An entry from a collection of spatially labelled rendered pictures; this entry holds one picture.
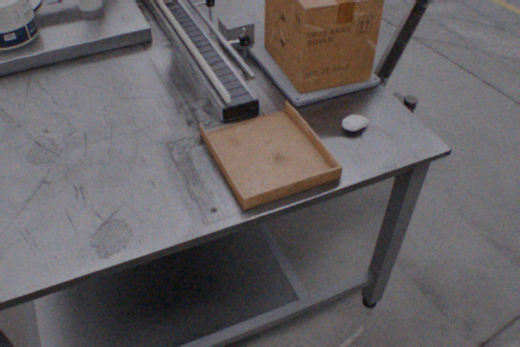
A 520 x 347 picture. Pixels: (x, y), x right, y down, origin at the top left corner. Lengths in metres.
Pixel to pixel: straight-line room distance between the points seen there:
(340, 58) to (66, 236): 0.87
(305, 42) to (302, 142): 0.27
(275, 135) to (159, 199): 0.36
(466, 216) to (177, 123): 1.51
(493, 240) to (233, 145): 1.44
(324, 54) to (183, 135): 0.45
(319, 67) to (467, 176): 1.38
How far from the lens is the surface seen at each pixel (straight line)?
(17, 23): 1.79
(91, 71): 1.66
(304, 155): 1.25
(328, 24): 1.35
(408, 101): 2.42
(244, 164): 1.22
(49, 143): 1.40
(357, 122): 1.33
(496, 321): 2.11
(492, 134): 2.95
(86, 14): 1.88
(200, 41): 1.65
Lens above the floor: 1.67
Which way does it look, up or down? 45 degrees down
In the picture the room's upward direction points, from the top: straight up
